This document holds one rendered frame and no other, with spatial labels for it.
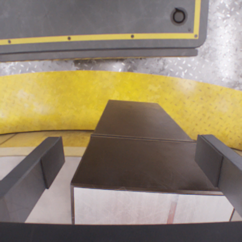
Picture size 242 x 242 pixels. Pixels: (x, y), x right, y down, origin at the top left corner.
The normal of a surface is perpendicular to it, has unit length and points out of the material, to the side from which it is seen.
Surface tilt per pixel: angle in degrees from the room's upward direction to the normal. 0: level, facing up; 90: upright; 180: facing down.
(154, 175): 90
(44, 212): 0
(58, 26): 0
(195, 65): 0
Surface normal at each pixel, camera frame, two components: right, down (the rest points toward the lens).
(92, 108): -0.01, 0.29
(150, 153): 0.07, -0.95
